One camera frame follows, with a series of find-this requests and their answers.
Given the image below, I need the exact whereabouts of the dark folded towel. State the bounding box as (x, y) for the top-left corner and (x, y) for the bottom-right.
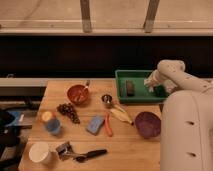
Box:
(126, 80), (135, 96)

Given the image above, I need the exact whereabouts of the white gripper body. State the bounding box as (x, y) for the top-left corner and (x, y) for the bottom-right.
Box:
(144, 70), (166, 92)

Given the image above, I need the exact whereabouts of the bunch of dark grapes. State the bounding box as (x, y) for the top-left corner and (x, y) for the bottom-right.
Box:
(57, 103), (80, 124)

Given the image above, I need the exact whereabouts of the orange carrot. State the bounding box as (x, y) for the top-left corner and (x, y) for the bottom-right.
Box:
(105, 113), (113, 137)

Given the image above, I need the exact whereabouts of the small metal cup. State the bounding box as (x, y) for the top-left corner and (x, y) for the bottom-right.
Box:
(101, 94), (112, 107)

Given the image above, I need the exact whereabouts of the white cup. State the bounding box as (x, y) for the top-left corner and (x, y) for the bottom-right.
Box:
(29, 142), (51, 164)

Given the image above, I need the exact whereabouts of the blue sponge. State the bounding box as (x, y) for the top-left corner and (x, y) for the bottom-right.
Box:
(86, 116), (104, 135)

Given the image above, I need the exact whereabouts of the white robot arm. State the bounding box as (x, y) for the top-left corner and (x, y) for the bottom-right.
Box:
(144, 60), (213, 171)

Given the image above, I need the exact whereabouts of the green plastic tray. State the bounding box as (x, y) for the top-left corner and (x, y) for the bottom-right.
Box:
(115, 70), (168, 104)

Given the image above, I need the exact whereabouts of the red bowl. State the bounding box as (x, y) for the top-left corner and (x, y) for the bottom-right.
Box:
(67, 85), (89, 105)

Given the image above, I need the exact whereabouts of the black-handled utensil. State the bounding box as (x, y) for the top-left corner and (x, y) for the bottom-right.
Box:
(75, 149), (107, 162)

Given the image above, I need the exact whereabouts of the metal spoon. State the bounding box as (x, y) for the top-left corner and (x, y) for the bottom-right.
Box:
(83, 80), (90, 91)

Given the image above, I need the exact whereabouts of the blue cup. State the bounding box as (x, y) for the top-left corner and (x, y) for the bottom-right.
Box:
(45, 119), (61, 135)

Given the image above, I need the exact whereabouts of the small orange-lidded jar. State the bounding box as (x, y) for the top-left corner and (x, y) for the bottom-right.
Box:
(41, 111), (54, 123)

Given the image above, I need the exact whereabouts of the yellow banana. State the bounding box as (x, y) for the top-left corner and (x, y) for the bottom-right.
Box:
(110, 105), (133, 124)

